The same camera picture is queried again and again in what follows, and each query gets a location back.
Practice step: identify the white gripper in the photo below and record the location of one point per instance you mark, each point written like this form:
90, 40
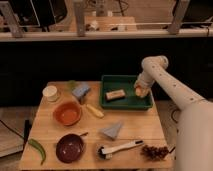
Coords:
145, 81

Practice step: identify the orange apple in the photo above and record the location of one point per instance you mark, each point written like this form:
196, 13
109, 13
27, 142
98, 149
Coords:
138, 92

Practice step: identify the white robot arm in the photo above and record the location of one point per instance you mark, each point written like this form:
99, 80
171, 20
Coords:
194, 145

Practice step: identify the tan sponge block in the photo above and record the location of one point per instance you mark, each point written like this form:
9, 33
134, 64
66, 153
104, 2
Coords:
116, 94

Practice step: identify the green plastic tray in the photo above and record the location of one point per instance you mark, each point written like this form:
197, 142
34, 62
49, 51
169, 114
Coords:
130, 101

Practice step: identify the yellow banana toy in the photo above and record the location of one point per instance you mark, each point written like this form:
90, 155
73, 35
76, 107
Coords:
95, 111

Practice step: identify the grey triangular cloth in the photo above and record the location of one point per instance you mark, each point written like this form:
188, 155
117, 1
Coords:
113, 130

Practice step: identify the blue grey cloth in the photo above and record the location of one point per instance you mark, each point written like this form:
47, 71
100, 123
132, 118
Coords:
81, 90

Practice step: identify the brown dried bunch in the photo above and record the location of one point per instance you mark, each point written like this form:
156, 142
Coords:
154, 153

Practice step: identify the orange bowl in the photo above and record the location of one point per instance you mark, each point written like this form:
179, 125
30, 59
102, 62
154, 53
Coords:
68, 113

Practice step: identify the white cup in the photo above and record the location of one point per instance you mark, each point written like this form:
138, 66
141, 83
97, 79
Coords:
51, 93

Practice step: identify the dark purple bowl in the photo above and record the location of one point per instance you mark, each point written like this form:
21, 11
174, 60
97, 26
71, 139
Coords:
70, 148

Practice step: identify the green chili pepper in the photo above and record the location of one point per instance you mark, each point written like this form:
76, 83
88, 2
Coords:
35, 144

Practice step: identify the metal frame rail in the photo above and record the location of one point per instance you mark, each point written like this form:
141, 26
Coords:
115, 19

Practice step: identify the white handled brush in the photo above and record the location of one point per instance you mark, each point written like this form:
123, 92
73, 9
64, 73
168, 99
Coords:
106, 152

